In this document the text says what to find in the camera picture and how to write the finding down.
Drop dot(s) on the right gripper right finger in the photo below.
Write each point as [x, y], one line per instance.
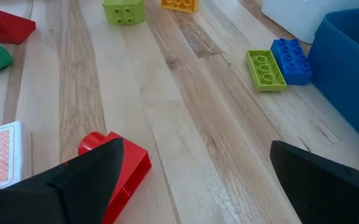
[328, 193]

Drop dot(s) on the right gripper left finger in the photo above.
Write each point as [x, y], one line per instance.
[58, 196]

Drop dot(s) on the large red toy block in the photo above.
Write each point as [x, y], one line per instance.
[132, 174]

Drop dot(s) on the small red toy block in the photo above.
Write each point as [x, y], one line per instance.
[8, 26]

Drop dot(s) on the small lime toy block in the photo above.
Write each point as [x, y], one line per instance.
[124, 12]

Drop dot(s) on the yellow toy block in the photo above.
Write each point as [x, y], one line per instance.
[179, 4]

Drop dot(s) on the blue plastic tray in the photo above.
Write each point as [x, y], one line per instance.
[347, 77]

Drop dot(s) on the white plastic bin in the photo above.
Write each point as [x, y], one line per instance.
[297, 18]

